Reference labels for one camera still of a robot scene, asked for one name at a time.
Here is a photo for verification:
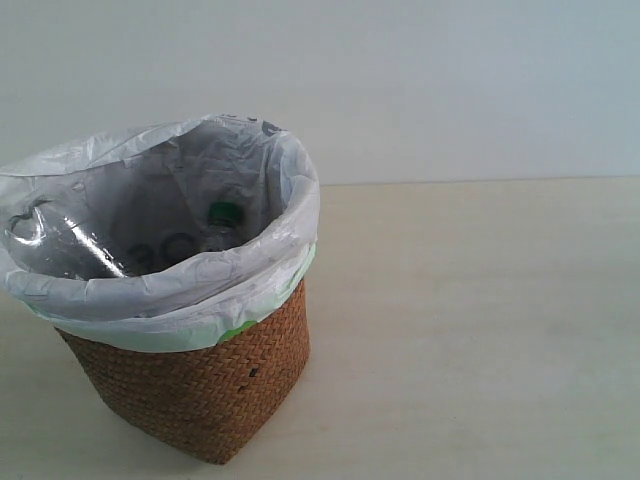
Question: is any green label water bottle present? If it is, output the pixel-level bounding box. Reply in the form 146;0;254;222
200;201;245;252

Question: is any brown woven wicker basket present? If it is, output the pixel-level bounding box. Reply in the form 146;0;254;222
61;282;310;465

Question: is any white plastic bin liner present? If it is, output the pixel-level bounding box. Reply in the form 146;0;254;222
1;115;320;353

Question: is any clear red label cola bottle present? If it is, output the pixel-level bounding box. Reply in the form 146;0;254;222
3;197;134;280

